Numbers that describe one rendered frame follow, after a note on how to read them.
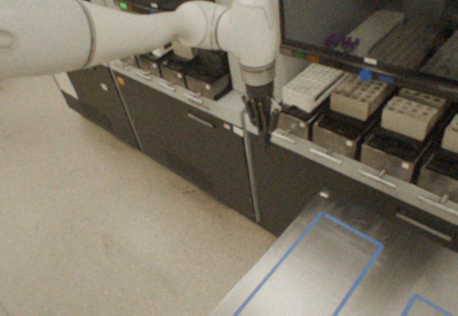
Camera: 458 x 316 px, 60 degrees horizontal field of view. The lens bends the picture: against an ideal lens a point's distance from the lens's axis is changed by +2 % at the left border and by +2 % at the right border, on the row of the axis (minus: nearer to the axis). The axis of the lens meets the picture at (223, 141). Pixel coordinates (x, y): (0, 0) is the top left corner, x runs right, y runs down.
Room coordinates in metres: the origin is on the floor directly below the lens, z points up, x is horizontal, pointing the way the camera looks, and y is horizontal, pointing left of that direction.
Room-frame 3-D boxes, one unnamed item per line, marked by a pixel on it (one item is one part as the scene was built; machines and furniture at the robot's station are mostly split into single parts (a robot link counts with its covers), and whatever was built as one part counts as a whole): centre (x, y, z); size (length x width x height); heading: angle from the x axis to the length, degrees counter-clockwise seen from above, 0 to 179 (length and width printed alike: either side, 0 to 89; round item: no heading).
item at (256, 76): (0.86, -0.12, 1.03); 0.09 x 0.09 x 0.06
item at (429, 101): (0.82, -0.54, 0.85); 0.12 x 0.02 x 0.06; 40
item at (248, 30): (0.87, -0.11, 1.14); 0.13 x 0.11 x 0.16; 45
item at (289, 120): (1.14, -0.45, 0.78); 0.73 x 0.14 x 0.09; 130
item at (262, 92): (0.86, -0.12, 0.96); 0.08 x 0.07 x 0.09; 40
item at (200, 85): (1.45, -0.19, 0.78); 0.73 x 0.14 x 0.09; 130
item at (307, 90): (1.06, -0.35, 0.83); 0.30 x 0.10 x 0.06; 130
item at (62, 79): (2.27, 0.93, 0.43); 0.27 x 0.02 x 0.36; 40
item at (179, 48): (1.42, 0.08, 0.85); 0.12 x 0.02 x 0.06; 41
